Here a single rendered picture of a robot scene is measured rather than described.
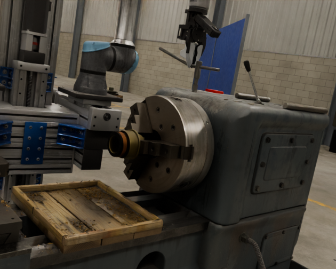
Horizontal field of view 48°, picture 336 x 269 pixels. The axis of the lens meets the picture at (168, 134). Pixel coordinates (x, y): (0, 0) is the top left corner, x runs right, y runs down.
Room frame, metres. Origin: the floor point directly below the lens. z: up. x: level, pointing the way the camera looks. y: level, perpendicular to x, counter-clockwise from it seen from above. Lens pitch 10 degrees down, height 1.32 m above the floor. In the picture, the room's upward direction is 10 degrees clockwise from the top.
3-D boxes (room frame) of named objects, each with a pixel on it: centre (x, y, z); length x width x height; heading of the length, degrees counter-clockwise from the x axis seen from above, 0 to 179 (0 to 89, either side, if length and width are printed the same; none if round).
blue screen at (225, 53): (8.02, -0.66, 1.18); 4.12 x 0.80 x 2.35; 7
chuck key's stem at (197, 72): (1.40, -0.07, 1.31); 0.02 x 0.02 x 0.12
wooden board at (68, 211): (1.04, 0.20, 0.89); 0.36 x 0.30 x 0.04; 43
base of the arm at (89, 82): (1.70, 0.38, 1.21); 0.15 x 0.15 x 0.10
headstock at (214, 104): (1.50, -0.28, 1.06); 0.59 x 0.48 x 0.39; 133
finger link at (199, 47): (1.46, -0.04, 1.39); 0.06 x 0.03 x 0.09; 42
